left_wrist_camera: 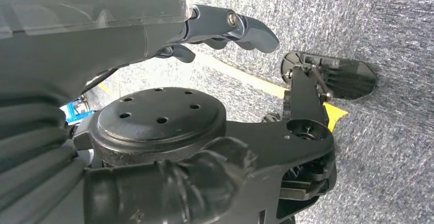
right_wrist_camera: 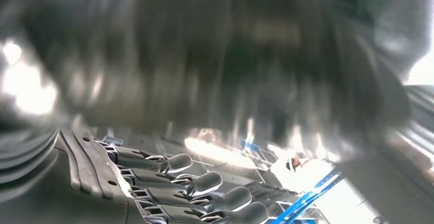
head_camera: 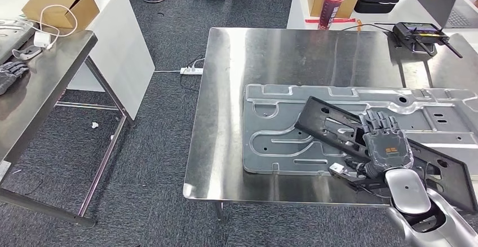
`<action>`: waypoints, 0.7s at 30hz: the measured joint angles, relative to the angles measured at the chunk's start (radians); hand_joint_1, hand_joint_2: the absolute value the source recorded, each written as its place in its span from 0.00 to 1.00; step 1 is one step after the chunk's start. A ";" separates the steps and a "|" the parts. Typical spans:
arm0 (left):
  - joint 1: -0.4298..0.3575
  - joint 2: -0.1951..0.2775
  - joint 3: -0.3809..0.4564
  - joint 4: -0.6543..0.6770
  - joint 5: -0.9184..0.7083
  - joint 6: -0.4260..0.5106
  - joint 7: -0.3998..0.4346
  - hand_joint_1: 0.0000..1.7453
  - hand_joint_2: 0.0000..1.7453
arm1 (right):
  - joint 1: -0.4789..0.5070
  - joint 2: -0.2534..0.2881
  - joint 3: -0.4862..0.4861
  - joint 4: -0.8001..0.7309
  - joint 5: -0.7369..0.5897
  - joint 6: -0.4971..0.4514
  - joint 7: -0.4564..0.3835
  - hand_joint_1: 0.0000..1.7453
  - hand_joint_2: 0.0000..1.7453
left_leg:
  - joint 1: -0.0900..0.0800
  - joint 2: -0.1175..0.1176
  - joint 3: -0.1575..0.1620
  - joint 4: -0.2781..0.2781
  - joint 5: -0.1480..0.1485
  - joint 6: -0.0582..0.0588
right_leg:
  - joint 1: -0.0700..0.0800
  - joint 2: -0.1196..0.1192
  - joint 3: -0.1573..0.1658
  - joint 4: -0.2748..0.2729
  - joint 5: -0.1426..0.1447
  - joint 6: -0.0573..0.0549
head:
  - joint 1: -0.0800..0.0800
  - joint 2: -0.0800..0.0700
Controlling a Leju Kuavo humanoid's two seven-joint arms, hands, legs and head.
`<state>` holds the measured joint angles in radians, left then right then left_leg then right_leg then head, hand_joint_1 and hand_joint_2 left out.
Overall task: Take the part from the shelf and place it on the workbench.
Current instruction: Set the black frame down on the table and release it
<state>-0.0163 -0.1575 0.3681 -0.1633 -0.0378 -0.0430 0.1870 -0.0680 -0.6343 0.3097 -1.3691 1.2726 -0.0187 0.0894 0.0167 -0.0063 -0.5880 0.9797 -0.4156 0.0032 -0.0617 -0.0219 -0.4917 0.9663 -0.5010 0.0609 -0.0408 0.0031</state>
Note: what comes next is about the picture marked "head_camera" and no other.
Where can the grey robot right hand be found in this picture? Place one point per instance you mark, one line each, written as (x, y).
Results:
(388, 148)

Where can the black plastic panel part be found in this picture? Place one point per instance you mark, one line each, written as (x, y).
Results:
(313, 120)

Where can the large steel workbench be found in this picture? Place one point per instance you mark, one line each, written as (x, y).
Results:
(280, 58)

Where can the black remote controller with antennas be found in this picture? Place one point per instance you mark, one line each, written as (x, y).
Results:
(414, 34)

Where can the grey stamped metal panel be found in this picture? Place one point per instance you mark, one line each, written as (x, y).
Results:
(269, 155)

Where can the red strip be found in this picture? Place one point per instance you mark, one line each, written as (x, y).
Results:
(336, 20)

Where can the red cylindrical can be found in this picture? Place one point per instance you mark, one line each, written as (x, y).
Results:
(330, 12)

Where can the white power strip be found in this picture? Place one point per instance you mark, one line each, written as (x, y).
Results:
(192, 70)

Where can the white panel table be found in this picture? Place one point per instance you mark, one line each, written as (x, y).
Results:
(123, 51)

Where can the steel side table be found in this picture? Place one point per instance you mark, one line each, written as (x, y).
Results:
(44, 88)

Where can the grey work glove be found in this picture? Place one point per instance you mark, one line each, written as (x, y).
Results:
(11, 73)

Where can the grey flat device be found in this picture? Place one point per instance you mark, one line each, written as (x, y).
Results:
(11, 40)

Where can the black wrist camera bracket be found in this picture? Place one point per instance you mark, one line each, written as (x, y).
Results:
(368, 183)

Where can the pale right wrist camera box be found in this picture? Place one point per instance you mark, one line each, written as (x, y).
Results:
(338, 168)

